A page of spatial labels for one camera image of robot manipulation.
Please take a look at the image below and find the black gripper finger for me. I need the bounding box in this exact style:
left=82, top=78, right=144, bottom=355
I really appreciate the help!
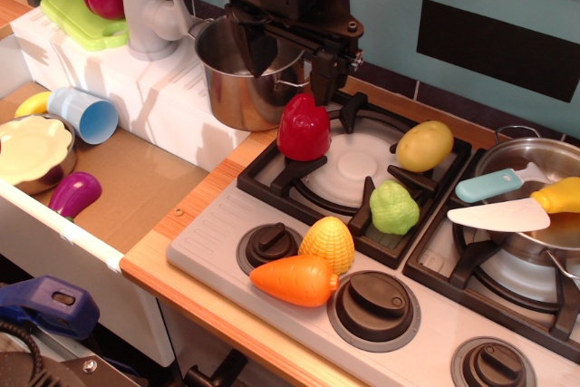
left=230, top=17, right=277, bottom=78
left=311, top=49, right=350, bottom=105

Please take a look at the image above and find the tall steel pot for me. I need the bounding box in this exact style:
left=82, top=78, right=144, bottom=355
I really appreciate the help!
left=189, top=17, right=309, bottom=131

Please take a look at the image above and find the yellow toy potato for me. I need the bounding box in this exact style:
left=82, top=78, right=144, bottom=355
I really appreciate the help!
left=395, top=121, right=454, bottom=172

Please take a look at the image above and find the grey toy faucet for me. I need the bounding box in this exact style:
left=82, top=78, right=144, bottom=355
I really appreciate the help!
left=123, top=0, right=194, bottom=61

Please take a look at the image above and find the left black burner grate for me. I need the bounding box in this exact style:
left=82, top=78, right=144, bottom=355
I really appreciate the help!
left=237, top=92, right=471, bottom=269

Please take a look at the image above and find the black burner grate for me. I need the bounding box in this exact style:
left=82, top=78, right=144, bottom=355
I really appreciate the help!
left=401, top=146, right=580, bottom=363
left=237, top=92, right=471, bottom=269

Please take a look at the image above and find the white toy sink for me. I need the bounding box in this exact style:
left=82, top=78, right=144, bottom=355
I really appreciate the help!
left=1, top=9, right=246, bottom=366

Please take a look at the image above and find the green toy lettuce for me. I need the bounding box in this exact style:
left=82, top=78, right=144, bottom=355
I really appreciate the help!
left=370, top=180, right=420, bottom=236

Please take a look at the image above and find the yellow toy corn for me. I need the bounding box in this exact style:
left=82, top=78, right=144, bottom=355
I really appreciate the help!
left=298, top=217, right=355, bottom=275

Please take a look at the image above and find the light blue plastic cup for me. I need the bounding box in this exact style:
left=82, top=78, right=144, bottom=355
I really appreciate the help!
left=47, top=88, right=119, bottom=145

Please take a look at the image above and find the teal cabinet panel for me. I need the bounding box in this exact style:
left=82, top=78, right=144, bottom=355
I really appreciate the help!
left=350, top=0, right=579, bottom=136

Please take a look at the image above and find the left stove knob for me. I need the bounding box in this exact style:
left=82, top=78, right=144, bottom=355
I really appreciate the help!
left=237, top=222, right=302, bottom=275

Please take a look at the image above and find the stove knob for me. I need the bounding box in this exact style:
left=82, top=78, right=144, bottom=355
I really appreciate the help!
left=326, top=270, right=421, bottom=353
left=237, top=222, right=302, bottom=275
left=450, top=336, right=538, bottom=387

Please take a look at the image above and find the green cutting board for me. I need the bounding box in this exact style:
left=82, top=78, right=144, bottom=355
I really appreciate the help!
left=40, top=0, right=129, bottom=52

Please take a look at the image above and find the shallow steel pan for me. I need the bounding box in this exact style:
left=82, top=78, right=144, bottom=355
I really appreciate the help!
left=473, top=125, right=579, bottom=279

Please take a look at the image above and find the orange toy carrot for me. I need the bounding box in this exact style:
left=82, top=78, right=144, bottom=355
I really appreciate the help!
left=249, top=255, right=340, bottom=307

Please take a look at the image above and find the yellow toy banana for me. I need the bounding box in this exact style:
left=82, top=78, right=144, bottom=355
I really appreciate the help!
left=14, top=92, right=52, bottom=119

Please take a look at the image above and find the purple toy eggplant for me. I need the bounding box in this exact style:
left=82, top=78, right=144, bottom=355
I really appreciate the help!
left=48, top=171, right=102, bottom=221

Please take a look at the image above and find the middle stove knob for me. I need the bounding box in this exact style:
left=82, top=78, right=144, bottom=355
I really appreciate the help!
left=326, top=270, right=421, bottom=353

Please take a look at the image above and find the grey toy stove top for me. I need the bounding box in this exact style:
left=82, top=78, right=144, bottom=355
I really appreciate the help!
left=165, top=86, right=580, bottom=387

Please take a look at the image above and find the cream scalloped plate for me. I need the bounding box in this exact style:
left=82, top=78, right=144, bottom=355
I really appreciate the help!
left=0, top=115, right=74, bottom=186

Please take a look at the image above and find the right black burner grate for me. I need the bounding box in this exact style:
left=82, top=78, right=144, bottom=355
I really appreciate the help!
left=401, top=146, right=580, bottom=363

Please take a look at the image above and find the right stove knob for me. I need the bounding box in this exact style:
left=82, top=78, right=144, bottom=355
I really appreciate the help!
left=450, top=336, right=538, bottom=387

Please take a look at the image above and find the blue clamp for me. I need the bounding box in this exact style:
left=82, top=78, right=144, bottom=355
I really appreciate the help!
left=1, top=275, right=101, bottom=340

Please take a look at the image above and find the white toy knife yellow handle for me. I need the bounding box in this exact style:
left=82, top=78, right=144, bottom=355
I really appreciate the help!
left=447, top=177, right=579, bottom=233

